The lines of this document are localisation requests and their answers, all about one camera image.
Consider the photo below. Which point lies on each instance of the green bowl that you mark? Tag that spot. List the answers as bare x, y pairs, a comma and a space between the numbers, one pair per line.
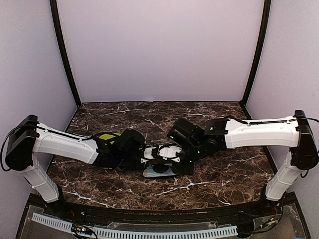
109, 137

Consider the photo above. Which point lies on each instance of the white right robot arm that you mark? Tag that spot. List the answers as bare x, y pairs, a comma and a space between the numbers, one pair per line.
293, 132

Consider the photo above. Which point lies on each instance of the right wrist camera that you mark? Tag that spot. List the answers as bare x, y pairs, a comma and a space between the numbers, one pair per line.
170, 152

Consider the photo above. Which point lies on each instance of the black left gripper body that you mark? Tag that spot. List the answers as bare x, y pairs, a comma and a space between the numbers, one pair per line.
128, 160

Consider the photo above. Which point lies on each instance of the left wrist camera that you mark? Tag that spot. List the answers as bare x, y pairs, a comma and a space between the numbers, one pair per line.
150, 154

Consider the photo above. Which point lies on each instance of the black quilted glasses case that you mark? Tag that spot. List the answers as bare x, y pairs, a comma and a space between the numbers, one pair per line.
147, 172

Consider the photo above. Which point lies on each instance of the white slotted cable duct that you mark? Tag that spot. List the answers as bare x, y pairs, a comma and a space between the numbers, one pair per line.
132, 231

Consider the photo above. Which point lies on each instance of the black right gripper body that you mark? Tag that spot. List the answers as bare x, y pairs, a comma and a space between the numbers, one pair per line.
193, 153

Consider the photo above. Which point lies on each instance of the black corner frame post left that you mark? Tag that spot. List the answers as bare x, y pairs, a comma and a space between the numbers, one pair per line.
63, 51

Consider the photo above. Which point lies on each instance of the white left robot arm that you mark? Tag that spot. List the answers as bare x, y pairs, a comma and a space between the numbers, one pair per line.
19, 149

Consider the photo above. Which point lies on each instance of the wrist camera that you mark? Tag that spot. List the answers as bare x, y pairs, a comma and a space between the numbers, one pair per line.
150, 154
170, 152

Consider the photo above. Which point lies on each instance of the black corner frame post right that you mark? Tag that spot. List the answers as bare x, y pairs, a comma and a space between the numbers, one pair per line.
258, 52

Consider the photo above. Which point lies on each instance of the black corner frame post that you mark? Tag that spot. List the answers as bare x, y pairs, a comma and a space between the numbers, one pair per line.
63, 51
258, 52

